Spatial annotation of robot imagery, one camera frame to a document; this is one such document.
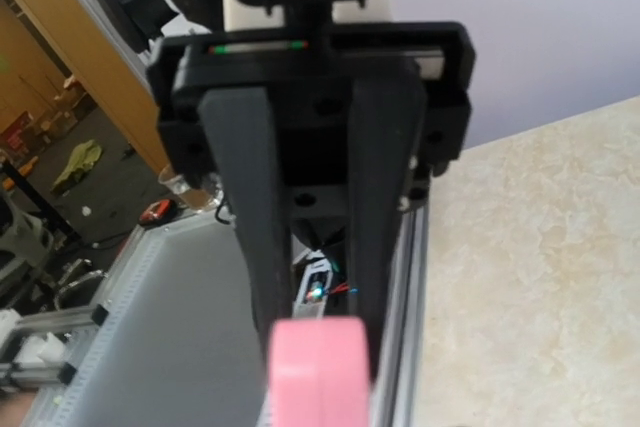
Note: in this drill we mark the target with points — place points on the aluminium front frame rail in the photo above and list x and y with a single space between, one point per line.
394 390

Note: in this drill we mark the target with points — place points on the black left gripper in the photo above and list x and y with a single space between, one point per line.
336 130

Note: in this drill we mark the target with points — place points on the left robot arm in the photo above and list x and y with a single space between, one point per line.
320 282

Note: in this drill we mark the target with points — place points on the pink plug adapter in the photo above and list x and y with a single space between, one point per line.
318 372

